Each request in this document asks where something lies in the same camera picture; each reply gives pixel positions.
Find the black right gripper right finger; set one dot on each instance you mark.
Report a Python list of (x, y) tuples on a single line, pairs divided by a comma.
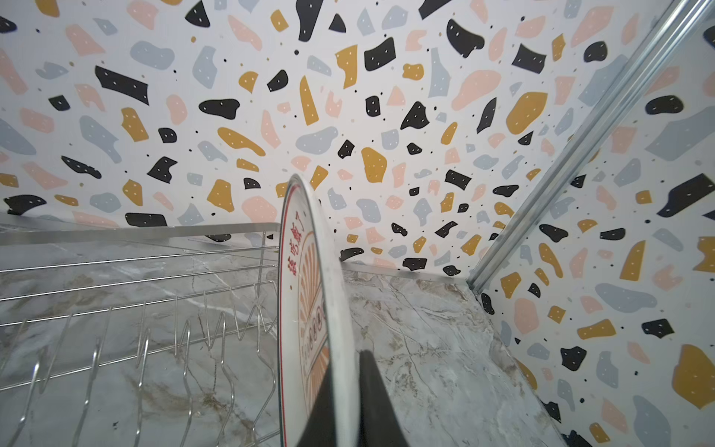
[(379, 426)]

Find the stainless wire dish rack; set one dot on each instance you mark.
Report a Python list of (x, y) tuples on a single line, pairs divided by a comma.
[(155, 336)]

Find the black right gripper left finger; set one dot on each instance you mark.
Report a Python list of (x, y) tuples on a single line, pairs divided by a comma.
[(320, 430)]

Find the aluminium corner post right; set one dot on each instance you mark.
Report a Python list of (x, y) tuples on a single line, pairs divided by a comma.
[(678, 22)]

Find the orange sunburst plate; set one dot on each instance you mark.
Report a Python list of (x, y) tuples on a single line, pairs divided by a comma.
[(314, 335)]

